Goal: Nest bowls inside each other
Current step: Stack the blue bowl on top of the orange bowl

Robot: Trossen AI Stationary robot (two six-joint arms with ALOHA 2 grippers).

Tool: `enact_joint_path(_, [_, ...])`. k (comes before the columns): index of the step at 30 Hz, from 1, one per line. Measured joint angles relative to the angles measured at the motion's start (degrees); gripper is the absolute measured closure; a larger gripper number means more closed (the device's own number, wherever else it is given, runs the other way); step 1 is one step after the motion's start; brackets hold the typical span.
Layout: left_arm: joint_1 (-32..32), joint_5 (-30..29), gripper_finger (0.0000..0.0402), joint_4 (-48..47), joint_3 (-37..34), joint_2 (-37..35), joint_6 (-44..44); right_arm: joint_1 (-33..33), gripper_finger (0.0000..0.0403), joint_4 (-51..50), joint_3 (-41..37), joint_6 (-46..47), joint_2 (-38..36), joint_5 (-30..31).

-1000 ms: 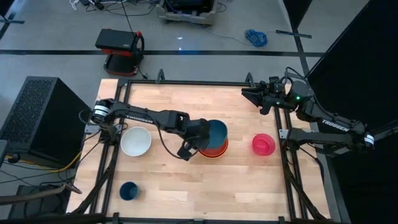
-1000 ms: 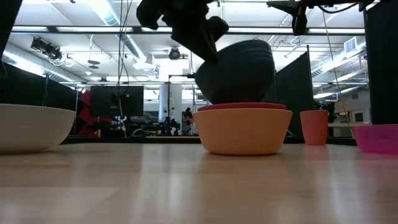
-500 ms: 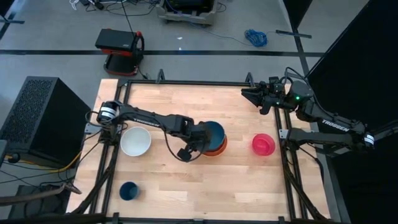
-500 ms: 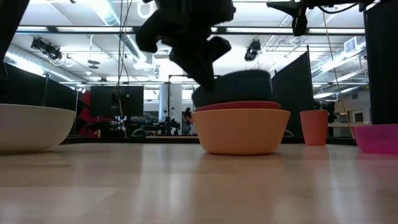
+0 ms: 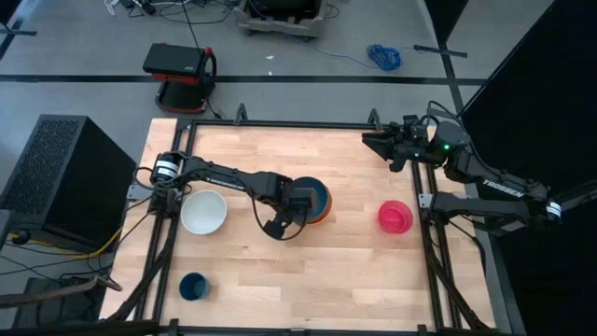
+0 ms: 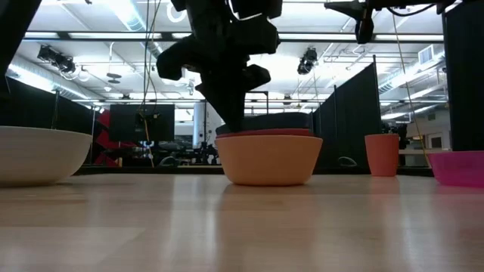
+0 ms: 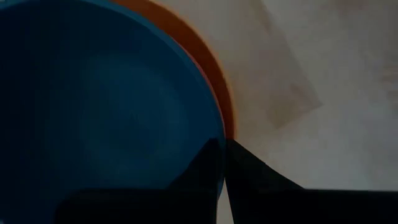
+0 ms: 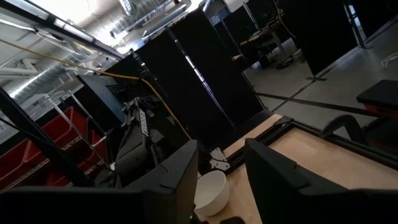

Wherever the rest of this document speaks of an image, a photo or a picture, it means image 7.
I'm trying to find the dark blue bowl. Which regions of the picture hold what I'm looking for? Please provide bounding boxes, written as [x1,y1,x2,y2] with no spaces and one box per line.
[0,0,226,224]

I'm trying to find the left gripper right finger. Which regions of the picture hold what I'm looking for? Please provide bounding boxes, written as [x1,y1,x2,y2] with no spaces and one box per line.
[225,138,398,224]

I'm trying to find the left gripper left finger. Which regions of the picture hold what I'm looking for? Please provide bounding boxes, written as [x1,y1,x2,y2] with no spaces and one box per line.
[54,138,226,224]

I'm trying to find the red bowl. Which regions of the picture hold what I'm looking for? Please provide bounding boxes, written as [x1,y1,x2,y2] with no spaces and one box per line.
[110,0,237,141]

